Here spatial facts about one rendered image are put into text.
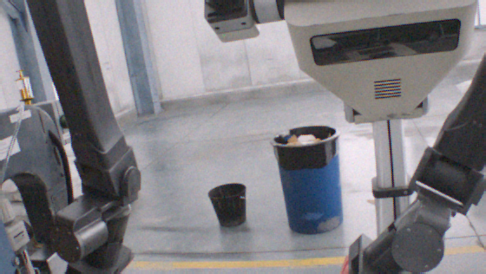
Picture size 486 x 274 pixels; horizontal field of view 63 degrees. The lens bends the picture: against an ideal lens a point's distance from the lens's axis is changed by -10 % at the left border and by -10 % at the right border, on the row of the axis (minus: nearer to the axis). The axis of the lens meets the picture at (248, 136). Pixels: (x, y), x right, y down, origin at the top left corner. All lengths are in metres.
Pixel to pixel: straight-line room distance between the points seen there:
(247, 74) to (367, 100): 7.85
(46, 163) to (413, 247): 0.64
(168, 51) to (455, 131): 8.90
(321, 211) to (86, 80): 2.48
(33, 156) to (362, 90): 0.68
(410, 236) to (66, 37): 0.43
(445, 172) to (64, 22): 0.46
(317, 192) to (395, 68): 1.97
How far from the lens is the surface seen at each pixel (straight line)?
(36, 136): 0.82
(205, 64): 9.02
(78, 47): 0.51
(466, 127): 0.49
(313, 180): 2.78
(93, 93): 0.54
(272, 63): 8.67
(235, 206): 3.19
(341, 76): 0.93
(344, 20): 0.82
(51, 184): 0.84
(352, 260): 0.58
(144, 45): 9.19
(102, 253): 0.68
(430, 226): 0.47
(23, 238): 0.71
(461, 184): 0.53
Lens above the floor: 1.39
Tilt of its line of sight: 14 degrees down
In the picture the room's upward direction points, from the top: 10 degrees counter-clockwise
